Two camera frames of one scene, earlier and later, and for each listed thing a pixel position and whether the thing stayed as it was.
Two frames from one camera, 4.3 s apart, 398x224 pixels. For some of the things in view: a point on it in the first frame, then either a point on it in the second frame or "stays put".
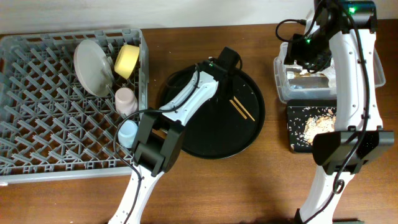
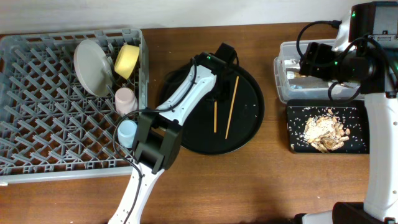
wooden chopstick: (238, 109) to (215, 116)
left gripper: (232, 89) stays put
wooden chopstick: (235, 98) to (232, 106)
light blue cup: (127, 133) stays put
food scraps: (319, 124) stays put
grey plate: (92, 67) stays put
